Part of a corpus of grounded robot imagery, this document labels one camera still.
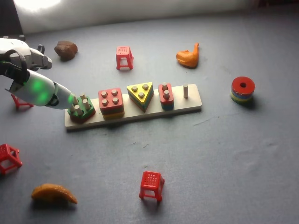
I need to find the round ring block stack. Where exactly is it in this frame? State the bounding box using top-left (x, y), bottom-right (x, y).
top-left (230, 76), bottom-right (256, 105)

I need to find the triangle block stack yellow top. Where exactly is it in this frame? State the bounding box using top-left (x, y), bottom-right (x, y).
top-left (126, 81), bottom-right (155, 113)

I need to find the oblong block stack red top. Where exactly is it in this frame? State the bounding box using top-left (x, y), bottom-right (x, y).
top-left (158, 83), bottom-right (175, 111)

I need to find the square block stack red top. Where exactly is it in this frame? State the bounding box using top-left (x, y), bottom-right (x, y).
top-left (98, 87), bottom-right (125, 121)

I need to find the wooden peg sorting board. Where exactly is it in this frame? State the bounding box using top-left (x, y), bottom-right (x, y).
top-left (64, 84), bottom-right (203, 133)

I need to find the pentagon block stack green top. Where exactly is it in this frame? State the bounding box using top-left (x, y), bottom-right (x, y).
top-left (67, 94), bottom-right (96, 124)

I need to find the red toy stool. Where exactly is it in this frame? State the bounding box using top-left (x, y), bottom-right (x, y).
top-left (139, 171), bottom-right (165, 201)
top-left (10, 93), bottom-right (35, 110)
top-left (0, 143), bottom-right (23, 175)
top-left (116, 45), bottom-right (135, 70)

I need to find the orange toy roast chicken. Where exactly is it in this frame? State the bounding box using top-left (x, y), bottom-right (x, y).
top-left (175, 42), bottom-right (200, 69)

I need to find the grey table cloth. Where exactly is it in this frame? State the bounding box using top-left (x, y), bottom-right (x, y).
top-left (0, 9), bottom-right (299, 224)

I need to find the white backdrop board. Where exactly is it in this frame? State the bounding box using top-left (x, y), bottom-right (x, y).
top-left (13, 0), bottom-right (299, 35)

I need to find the brown toy meat chunk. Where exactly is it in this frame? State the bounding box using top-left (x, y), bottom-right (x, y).
top-left (54, 41), bottom-right (78, 62)

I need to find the orange-brown toy croissant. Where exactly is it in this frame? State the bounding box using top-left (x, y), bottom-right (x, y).
top-left (31, 183), bottom-right (78, 205)

